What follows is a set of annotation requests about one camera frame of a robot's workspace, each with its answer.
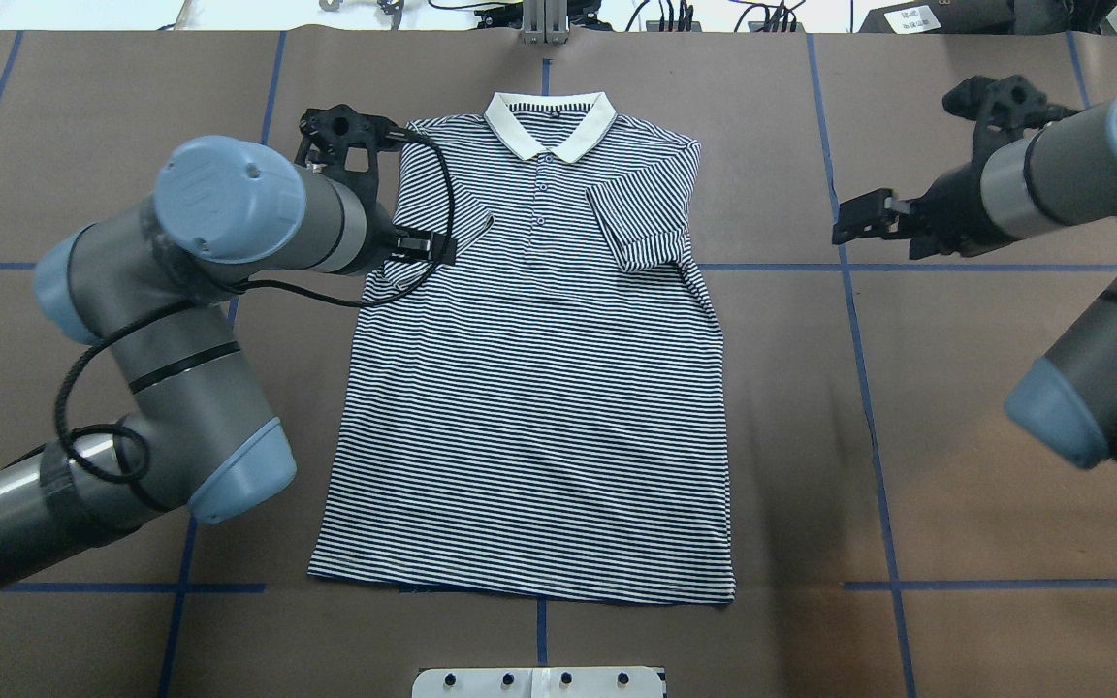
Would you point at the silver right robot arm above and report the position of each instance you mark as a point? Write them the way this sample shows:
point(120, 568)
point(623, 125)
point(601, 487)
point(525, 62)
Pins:
point(1036, 168)

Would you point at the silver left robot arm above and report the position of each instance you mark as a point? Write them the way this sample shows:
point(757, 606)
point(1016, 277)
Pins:
point(162, 410)

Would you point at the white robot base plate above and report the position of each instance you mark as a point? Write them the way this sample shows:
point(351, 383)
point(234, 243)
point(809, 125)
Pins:
point(579, 681)

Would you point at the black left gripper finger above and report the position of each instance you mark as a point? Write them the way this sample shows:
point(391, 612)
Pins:
point(416, 245)

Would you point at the black box with label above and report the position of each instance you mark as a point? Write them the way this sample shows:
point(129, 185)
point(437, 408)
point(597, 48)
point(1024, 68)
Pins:
point(939, 17)

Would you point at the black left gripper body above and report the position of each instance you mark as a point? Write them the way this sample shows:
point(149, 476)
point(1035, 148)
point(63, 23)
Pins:
point(381, 236)

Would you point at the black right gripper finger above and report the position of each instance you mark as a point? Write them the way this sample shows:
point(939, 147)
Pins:
point(878, 214)

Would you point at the navy white striped polo shirt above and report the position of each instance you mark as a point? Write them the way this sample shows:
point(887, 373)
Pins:
point(546, 416)

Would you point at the aluminium camera mast profile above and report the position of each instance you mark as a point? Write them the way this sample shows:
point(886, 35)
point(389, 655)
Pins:
point(545, 22)

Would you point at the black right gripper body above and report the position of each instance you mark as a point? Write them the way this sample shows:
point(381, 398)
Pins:
point(954, 207)

